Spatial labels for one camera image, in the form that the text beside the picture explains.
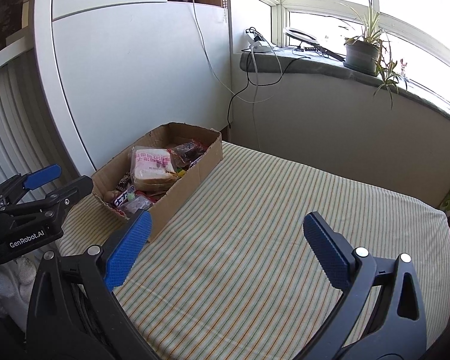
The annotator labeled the dark red wrapped snack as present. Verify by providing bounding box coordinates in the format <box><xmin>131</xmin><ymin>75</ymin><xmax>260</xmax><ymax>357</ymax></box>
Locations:
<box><xmin>172</xmin><ymin>140</ymin><xmax>208</xmax><ymax>163</ymax></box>

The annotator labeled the ring light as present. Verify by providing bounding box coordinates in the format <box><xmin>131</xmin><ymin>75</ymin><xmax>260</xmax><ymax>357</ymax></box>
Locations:
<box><xmin>282</xmin><ymin>26</ymin><xmax>348</xmax><ymax>63</ymax></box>

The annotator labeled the white cable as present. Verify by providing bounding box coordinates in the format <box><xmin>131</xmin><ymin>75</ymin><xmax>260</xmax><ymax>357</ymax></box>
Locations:
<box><xmin>189</xmin><ymin>0</ymin><xmax>284</xmax><ymax>151</ymax></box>

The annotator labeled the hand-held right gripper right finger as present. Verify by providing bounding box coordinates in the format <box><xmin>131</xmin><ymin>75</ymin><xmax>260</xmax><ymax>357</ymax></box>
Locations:
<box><xmin>285</xmin><ymin>212</ymin><xmax>428</xmax><ymax>360</ymax></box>

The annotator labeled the white cloth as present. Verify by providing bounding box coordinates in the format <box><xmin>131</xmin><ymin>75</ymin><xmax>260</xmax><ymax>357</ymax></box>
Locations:
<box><xmin>0</xmin><ymin>253</ymin><xmax>37</xmax><ymax>320</ymax></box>

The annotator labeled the white framed window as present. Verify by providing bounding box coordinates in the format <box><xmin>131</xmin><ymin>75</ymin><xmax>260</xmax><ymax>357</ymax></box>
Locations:
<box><xmin>258</xmin><ymin>0</ymin><xmax>450</xmax><ymax>114</ymax></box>

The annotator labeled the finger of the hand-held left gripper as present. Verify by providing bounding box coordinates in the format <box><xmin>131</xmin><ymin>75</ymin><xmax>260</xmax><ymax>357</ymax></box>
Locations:
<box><xmin>34</xmin><ymin>175</ymin><xmax>95</xmax><ymax>219</ymax></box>
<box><xmin>0</xmin><ymin>164</ymin><xmax>63</xmax><ymax>206</ymax></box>

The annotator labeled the bagged sliced bread loaf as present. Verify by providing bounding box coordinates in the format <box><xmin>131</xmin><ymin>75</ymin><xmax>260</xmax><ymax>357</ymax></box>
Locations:
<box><xmin>130</xmin><ymin>145</ymin><xmax>181</xmax><ymax>192</ymax></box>

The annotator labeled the brown cardboard box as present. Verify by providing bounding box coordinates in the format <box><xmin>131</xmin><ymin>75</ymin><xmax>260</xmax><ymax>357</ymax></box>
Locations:
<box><xmin>91</xmin><ymin>121</ymin><xmax>224</xmax><ymax>241</ymax></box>

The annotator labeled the white cabinet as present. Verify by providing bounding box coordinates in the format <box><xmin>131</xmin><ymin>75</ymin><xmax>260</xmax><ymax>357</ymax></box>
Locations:
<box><xmin>33</xmin><ymin>0</ymin><xmax>234</xmax><ymax>181</ymax></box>

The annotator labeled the clear purple snack packet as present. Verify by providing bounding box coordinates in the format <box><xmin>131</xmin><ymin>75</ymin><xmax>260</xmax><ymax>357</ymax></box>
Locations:
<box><xmin>124</xmin><ymin>197</ymin><xmax>154</xmax><ymax>219</ymax></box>

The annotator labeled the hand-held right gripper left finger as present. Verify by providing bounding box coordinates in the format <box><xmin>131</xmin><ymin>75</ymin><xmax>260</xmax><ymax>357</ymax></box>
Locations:
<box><xmin>26</xmin><ymin>210</ymin><xmax>162</xmax><ymax>360</ymax></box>

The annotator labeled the potted spider plant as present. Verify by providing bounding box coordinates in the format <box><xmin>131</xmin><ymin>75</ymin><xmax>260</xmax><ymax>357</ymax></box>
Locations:
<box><xmin>337</xmin><ymin>0</ymin><xmax>409</xmax><ymax>110</ymax></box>

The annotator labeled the grey stone window sill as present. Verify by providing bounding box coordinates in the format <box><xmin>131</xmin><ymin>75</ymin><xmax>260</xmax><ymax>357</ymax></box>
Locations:
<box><xmin>239</xmin><ymin>48</ymin><xmax>450</xmax><ymax>125</ymax></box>

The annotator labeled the black and white snack packet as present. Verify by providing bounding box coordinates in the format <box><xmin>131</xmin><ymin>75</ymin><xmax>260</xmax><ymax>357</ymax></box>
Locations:
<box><xmin>112</xmin><ymin>189</ymin><xmax>140</xmax><ymax>209</ymax></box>

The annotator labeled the white ribbed panel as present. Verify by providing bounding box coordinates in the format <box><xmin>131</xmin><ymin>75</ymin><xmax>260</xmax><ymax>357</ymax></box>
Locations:
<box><xmin>0</xmin><ymin>49</ymin><xmax>81</xmax><ymax>197</ymax></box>

